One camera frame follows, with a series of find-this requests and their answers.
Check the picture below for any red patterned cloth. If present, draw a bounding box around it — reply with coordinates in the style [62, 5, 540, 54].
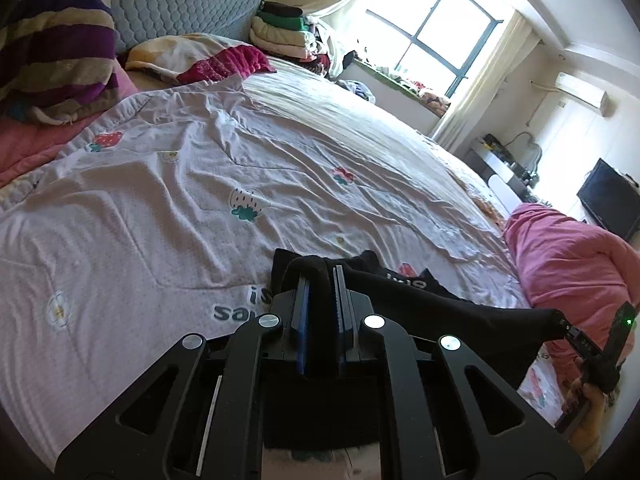
[177, 44, 277, 87]

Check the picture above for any pink quilt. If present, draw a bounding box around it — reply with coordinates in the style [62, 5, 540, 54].
[0, 55, 142, 187]

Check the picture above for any black sweater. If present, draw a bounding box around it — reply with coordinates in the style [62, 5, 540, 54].
[262, 249, 567, 453]

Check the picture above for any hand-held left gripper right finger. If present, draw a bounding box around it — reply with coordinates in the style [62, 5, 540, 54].
[330, 266, 586, 480]

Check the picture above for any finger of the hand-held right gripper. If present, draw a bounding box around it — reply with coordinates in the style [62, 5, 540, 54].
[556, 316, 602, 357]

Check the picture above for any clothes heap on windowsill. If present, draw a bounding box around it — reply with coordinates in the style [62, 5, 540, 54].
[375, 64, 452, 117]

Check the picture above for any pink blanket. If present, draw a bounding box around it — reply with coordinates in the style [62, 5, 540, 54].
[502, 202, 640, 401]

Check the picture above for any pile of folded clothes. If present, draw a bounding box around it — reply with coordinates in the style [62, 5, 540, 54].
[249, 1, 334, 69]

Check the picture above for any purple striped blanket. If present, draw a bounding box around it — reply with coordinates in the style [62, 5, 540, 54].
[0, 0, 121, 124]

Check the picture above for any dark framed window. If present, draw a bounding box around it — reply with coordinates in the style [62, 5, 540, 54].
[350, 0, 506, 107]

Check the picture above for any white and red crumpled cloth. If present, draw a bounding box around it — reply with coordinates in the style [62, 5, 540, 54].
[125, 34, 237, 84]

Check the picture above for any white desk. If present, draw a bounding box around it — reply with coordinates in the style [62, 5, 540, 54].
[470, 132, 544, 207]

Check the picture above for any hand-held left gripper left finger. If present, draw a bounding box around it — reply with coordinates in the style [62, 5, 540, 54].
[54, 272, 313, 480]

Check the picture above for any grey quilted cushion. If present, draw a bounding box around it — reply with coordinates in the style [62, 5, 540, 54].
[100, 0, 274, 57]

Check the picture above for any black monitor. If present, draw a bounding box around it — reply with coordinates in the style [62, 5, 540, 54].
[576, 158, 640, 242]

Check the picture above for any white printed bed sheet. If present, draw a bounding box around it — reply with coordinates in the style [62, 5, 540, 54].
[0, 57, 567, 472]

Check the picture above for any blue white patterned cloth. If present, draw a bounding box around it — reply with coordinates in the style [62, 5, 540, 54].
[336, 77, 377, 105]

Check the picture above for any white air conditioner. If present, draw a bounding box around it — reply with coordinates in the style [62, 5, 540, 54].
[554, 72, 612, 117]

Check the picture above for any person's right hand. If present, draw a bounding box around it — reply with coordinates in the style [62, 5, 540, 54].
[567, 375, 609, 463]

